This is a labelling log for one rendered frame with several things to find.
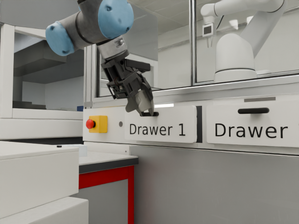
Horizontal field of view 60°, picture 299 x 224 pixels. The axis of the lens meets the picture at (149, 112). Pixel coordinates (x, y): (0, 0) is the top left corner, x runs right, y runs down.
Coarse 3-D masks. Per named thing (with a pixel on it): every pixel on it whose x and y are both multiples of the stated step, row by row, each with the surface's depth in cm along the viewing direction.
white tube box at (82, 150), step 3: (66, 144) 97; (69, 144) 97; (72, 144) 98; (75, 144) 98; (78, 144) 99; (81, 144) 97; (81, 147) 91; (84, 147) 92; (81, 150) 91; (84, 150) 92; (81, 153) 91; (84, 153) 92
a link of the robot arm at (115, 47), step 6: (120, 36) 69; (108, 42) 68; (114, 42) 68; (120, 42) 68; (102, 48) 69; (108, 48) 68; (114, 48) 68; (120, 48) 69; (126, 48) 71; (102, 54) 70; (108, 54) 69; (114, 54) 69; (120, 54) 70
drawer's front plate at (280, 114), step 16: (208, 112) 75; (224, 112) 72; (272, 112) 64; (288, 112) 61; (208, 128) 75; (240, 128) 69; (272, 128) 63; (288, 128) 61; (240, 144) 69; (256, 144) 66; (272, 144) 63; (288, 144) 61
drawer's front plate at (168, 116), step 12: (156, 108) 84; (168, 108) 81; (180, 108) 78; (192, 108) 75; (132, 120) 91; (144, 120) 88; (156, 120) 84; (168, 120) 81; (180, 120) 78; (192, 120) 75; (132, 132) 91; (144, 132) 87; (180, 132) 78; (192, 132) 75
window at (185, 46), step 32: (128, 0) 104; (160, 0) 93; (192, 0) 84; (224, 0) 77; (256, 0) 71; (288, 0) 65; (128, 32) 104; (160, 32) 93; (192, 32) 84; (224, 32) 77; (256, 32) 70; (288, 32) 65; (160, 64) 92; (192, 64) 83; (224, 64) 76; (256, 64) 70; (288, 64) 65
